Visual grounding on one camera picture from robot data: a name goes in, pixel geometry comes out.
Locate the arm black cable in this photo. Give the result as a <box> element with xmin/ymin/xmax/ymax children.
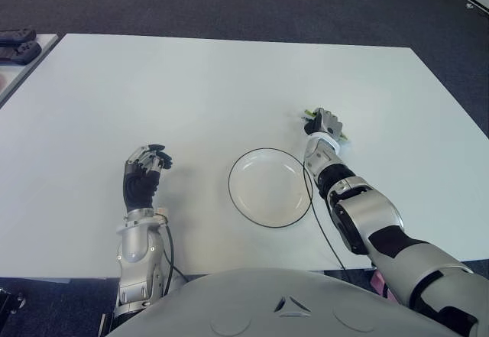
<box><xmin>162</xmin><ymin>225</ymin><xmax>188</xmax><ymax>283</ymax></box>
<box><xmin>303</xmin><ymin>163</ymin><xmax>347</xmax><ymax>272</ymax></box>

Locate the black game controller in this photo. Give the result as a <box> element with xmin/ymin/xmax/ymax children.
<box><xmin>0</xmin><ymin>28</ymin><xmax>37</xmax><ymax>44</ymax></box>
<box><xmin>0</xmin><ymin>42</ymin><xmax>42</xmax><ymax>65</ymax></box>

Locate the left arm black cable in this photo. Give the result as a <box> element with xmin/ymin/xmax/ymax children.
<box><xmin>162</xmin><ymin>225</ymin><xmax>188</xmax><ymax>283</ymax></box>

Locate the black device on floor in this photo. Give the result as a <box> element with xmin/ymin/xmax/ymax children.
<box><xmin>0</xmin><ymin>287</ymin><xmax>28</xmax><ymax>314</ymax></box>

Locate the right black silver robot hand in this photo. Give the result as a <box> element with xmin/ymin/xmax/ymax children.
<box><xmin>305</xmin><ymin>107</ymin><xmax>344</xmax><ymax>138</ymax></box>

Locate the white plate with black rim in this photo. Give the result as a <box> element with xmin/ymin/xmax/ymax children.
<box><xmin>228</xmin><ymin>147</ymin><xmax>314</xmax><ymax>228</ymax></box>

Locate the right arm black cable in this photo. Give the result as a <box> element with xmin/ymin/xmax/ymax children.
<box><xmin>303</xmin><ymin>163</ymin><xmax>347</xmax><ymax>272</ymax></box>

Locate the pink box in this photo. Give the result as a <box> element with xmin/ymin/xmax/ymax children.
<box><xmin>372</xmin><ymin>267</ymin><xmax>394</xmax><ymax>300</ymax></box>

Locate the grey robot torso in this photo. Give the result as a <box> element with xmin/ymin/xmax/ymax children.
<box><xmin>106</xmin><ymin>267</ymin><xmax>478</xmax><ymax>337</ymax></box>

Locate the white side table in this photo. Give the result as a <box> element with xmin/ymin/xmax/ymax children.
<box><xmin>0</xmin><ymin>33</ymin><xmax>59</xmax><ymax>109</ymax></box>

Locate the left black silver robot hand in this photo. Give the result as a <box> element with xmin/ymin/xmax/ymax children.
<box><xmin>122</xmin><ymin>144</ymin><xmax>173</xmax><ymax>212</ymax></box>

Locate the green snack packet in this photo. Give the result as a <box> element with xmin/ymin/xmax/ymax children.
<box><xmin>300</xmin><ymin>107</ymin><xmax>351</xmax><ymax>144</ymax></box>

